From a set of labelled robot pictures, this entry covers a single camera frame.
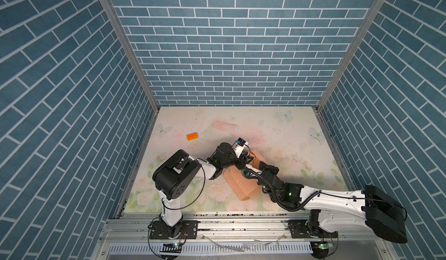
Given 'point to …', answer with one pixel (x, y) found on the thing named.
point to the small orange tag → (191, 136)
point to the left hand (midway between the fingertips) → (250, 156)
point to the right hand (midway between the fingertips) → (261, 160)
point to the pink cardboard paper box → (244, 187)
